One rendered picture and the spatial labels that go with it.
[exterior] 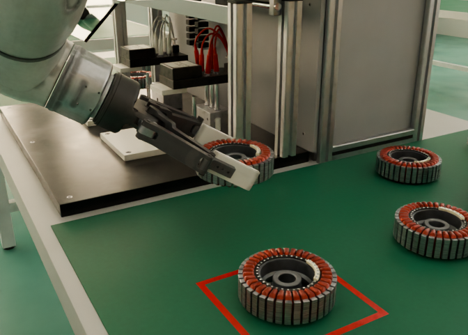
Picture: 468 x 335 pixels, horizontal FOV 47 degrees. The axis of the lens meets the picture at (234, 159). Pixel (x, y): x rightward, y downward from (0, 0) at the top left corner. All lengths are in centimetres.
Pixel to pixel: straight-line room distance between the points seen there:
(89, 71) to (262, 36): 52
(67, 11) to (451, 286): 53
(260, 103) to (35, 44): 65
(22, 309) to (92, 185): 115
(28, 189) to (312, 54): 55
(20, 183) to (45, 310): 102
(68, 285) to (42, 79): 25
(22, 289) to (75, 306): 146
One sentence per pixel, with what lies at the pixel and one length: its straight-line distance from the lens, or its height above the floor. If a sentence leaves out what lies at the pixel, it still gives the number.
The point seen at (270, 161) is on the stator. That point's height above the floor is 85.
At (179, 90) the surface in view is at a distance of 105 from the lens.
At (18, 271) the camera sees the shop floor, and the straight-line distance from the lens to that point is 222.
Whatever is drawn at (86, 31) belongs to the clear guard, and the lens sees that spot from 82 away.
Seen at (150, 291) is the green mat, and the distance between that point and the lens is 66.
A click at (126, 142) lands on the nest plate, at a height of 78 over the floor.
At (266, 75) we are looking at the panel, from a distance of 112.
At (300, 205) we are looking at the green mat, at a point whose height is 75.
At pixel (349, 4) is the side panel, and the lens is 101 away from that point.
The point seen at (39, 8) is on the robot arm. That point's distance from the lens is 54.
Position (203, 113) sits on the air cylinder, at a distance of 111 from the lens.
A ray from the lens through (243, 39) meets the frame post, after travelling 90.
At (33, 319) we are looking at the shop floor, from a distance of 195.
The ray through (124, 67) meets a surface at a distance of 127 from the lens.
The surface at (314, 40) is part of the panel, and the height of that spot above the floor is 98.
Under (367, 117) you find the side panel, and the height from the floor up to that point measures 82.
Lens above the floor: 112
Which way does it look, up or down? 21 degrees down
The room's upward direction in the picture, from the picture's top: straight up
